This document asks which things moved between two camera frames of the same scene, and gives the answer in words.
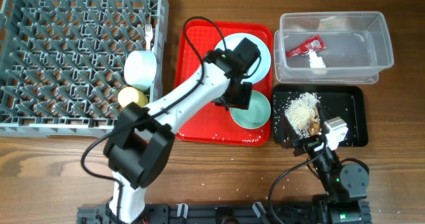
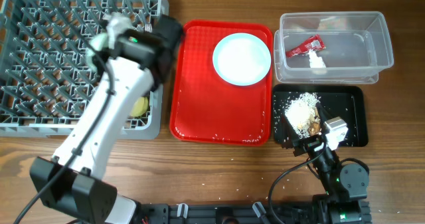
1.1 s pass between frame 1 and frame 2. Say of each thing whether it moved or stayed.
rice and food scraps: stayed
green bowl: moved
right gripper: stayed
